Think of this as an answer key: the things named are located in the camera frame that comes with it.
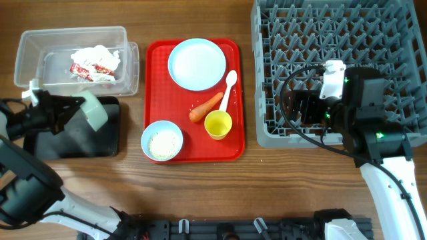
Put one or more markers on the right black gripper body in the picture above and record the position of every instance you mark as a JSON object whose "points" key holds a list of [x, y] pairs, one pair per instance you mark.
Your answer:
{"points": [[309, 108]]}

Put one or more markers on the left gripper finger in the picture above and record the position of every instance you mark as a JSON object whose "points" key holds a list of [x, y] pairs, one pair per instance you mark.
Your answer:
{"points": [[63, 114], [65, 102]]}

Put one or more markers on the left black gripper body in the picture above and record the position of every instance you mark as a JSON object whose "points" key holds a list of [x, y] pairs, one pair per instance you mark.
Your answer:
{"points": [[55, 111]]}

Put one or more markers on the green bowl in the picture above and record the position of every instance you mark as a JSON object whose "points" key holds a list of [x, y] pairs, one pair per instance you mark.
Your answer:
{"points": [[93, 110]]}

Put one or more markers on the red snack wrapper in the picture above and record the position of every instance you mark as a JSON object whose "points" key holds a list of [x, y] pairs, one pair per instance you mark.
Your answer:
{"points": [[92, 73]]}

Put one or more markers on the white tissue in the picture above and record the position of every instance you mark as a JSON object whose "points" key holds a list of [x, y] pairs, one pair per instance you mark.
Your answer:
{"points": [[98, 55]]}

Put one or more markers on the yellow plastic cup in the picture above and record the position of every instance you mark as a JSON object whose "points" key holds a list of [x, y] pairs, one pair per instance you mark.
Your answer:
{"points": [[218, 124]]}

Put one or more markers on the light blue bowl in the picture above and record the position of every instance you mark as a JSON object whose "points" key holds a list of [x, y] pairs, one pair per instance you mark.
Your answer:
{"points": [[155, 127]]}

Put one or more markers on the white rice pile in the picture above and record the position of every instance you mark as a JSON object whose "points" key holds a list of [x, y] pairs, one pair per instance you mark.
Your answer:
{"points": [[164, 145]]}

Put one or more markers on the orange carrot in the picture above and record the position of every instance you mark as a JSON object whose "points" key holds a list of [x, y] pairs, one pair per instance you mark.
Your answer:
{"points": [[200, 111]]}

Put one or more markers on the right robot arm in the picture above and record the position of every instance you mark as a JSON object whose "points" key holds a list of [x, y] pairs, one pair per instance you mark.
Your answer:
{"points": [[350, 103]]}

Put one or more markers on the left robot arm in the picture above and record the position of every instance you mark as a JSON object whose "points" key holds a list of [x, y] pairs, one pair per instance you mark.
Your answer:
{"points": [[32, 192]]}

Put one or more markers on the black waste tray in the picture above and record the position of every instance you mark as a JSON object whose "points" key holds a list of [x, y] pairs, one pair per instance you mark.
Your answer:
{"points": [[79, 140]]}

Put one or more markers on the clear plastic waste bin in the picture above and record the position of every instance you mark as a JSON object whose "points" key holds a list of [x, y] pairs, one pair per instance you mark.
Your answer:
{"points": [[70, 60]]}

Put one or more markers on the grey dishwasher rack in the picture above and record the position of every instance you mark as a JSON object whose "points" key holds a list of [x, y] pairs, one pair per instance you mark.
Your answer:
{"points": [[385, 35]]}

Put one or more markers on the white plastic spoon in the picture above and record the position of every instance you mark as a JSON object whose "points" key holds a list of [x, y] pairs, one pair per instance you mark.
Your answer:
{"points": [[231, 80]]}

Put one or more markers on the red serving tray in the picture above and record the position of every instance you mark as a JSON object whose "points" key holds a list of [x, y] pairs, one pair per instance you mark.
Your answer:
{"points": [[166, 100]]}

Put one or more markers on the light blue plate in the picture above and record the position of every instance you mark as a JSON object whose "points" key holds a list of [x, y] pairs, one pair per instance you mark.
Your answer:
{"points": [[196, 64]]}

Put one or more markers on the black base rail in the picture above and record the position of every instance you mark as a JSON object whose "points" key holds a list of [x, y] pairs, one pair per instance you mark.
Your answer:
{"points": [[285, 229]]}

